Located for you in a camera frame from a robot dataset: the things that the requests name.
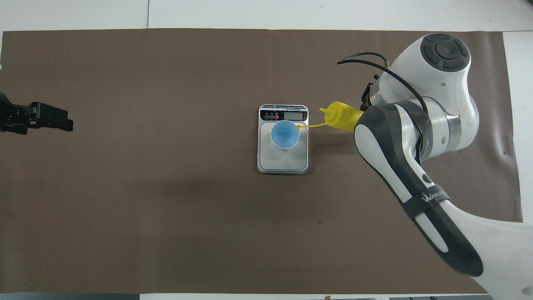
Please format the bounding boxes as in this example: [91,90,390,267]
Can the silver digital kitchen scale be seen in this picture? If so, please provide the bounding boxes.
[257,104,310,175]

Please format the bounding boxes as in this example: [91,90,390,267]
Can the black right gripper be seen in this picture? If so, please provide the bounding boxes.
[361,82,374,110]

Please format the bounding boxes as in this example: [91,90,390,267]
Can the yellow squeeze bottle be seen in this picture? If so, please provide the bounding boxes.
[296,101,365,134]

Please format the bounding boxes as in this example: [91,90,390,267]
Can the light blue cup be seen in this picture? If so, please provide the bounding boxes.
[270,120,301,150]

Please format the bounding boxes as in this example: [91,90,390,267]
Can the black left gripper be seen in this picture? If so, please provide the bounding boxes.
[0,91,75,135]

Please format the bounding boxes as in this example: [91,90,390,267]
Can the brown paper mat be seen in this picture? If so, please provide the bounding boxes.
[0,28,530,295]

